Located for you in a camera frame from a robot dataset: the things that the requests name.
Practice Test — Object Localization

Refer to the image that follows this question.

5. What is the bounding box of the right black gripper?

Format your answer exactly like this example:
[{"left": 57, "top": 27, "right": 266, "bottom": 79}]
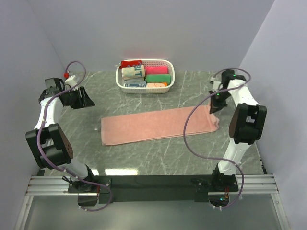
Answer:
[{"left": 209, "top": 89, "right": 231, "bottom": 115}]

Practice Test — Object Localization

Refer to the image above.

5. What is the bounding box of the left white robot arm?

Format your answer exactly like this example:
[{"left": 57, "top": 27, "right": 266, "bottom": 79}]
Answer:
[{"left": 25, "top": 78, "right": 96, "bottom": 193}]

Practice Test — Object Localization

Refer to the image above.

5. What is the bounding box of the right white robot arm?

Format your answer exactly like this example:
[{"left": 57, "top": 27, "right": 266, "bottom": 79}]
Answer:
[{"left": 210, "top": 69, "right": 267, "bottom": 192}]

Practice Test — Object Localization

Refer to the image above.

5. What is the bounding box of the red rolled towel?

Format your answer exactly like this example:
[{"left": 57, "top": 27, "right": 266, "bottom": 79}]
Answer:
[{"left": 120, "top": 60, "right": 142, "bottom": 69}]

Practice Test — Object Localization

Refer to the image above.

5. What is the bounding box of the white plastic basket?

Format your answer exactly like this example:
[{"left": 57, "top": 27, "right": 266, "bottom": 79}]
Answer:
[{"left": 115, "top": 59, "right": 175, "bottom": 94}]

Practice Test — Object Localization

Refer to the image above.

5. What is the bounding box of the green rolled towel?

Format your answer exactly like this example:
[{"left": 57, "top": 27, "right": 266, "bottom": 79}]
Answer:
[{"left": 145, "top": 74, "right": 171, "bottom": 85}]

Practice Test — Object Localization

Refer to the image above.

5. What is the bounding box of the blue printed rolled towel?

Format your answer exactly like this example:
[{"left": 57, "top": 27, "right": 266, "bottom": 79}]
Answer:
[{"left": 124, "top": 81, "right": 146, "bottom": 88}]

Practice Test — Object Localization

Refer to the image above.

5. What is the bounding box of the beige printed rolled towel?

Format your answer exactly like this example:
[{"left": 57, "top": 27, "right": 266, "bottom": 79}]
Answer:
[{"left": 121, "top": 65, "right": 146, "bottom": 80}]

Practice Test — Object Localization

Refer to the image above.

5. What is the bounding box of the peach orange rolled towel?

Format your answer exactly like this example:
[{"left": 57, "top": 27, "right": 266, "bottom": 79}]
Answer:
[{"left": 146, "top": 82, "right": 168, "bottom": 88}]

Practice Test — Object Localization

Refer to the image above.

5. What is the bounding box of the hot pink rolled towel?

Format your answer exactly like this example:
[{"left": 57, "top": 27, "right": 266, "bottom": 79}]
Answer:
[{"left": 144, "top": 66, "right": 168, "bottom": 75}]

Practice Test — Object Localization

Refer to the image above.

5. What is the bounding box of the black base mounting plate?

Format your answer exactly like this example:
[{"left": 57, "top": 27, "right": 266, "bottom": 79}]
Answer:
[{"left": 68, "top": 174, "right": 238, "bottom": 205}]

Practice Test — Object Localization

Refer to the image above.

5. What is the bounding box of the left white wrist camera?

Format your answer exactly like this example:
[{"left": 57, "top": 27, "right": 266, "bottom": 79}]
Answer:
[{"left": 64, "top": 71, "right": 80, "bottom": 88}]

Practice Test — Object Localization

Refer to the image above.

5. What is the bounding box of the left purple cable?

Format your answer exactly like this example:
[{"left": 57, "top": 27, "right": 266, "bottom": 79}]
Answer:
[{"left": 35, "top": 60, "right": 113, "bottom": 212}]

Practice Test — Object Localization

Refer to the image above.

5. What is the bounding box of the purple cable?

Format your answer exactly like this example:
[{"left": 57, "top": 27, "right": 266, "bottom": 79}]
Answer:
[
  {"left": 183, "top": 68, "right": 252, "bottom": 208},
  {"left": 35, "top": 60, "right": 113, "bottom": 212}
]

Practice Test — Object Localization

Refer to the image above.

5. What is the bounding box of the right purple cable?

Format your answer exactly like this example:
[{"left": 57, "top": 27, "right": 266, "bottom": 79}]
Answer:
[{"left": 183, "top": 68, "right": 252, "bottom": 208}]

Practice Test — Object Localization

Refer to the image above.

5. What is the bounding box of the aluminium frame rail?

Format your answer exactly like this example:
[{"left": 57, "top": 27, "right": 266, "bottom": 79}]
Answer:
[{"left": 25, "top": 174, "right": 279, "bottom": 196}]

